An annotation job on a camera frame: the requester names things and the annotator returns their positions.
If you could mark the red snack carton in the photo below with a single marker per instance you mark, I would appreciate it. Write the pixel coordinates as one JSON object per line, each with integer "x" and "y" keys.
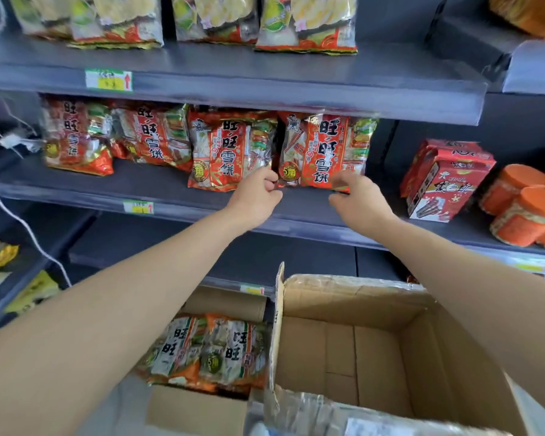
{"x": 449, "y": 190}
{"x": 418, "y": 167}

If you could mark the person's right forearm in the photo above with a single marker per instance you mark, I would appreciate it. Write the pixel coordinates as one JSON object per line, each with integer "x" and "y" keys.
{"x": 481, "y": 304}

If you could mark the small white hanging adapter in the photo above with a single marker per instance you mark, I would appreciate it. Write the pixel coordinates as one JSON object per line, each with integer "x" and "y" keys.
{"x": 10, "y": 141}

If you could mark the person's right hand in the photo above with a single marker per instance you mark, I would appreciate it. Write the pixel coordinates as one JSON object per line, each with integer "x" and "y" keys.
{"x": 363, "y": 204}

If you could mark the dark grey metal shelf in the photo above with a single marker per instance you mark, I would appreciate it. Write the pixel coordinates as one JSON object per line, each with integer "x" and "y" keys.
{"x": 63, "y": 227}
{"x": 390, "y": 86}
{"x": 536, "y": 72}

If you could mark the red rice cracker bag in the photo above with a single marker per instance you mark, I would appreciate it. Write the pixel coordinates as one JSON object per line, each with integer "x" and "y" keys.
{"x": 227, "y": 149}
{"x": 327, "y": 145}
{"x": 150, "y": 136}
{"x": 72, "y": 140}

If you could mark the yellow green price label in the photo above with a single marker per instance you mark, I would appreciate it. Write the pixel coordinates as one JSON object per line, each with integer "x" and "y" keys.
{"x": 138, "y": 207}
{"x": 529, "y": 268}
{"x": 109, "y": 80}
{"x": 252, "y": 290}

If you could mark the person's left hand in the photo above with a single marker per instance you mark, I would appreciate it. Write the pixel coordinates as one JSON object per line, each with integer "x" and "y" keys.
{"x": 254, "y": 199}

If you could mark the group of orange-lidded jars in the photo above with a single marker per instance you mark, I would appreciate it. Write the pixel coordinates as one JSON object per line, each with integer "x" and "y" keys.
{"x": 522, "y": 213}

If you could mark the cardboard box with white label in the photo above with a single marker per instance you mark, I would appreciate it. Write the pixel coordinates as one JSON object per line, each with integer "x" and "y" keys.
{"x": 381, "y": 349}

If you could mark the big rice cracker bag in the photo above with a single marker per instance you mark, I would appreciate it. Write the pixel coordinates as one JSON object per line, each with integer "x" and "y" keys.
{"x": 213, "y": 18}
{"x": 309, "y": 22}
{"x": 118, "y": 22}
{"x": 41, "y": 13}

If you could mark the plain brown cardboard box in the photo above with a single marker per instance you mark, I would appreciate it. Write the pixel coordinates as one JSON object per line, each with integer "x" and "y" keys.
{"x": 195, "y": 410}

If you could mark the person's left forearm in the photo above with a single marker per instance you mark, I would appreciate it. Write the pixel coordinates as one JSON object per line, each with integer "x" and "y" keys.
{"x": 95, "y": 349}

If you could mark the white extension socket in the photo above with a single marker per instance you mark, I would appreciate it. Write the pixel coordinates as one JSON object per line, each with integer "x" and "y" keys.
{"x": 32, "y": 146}

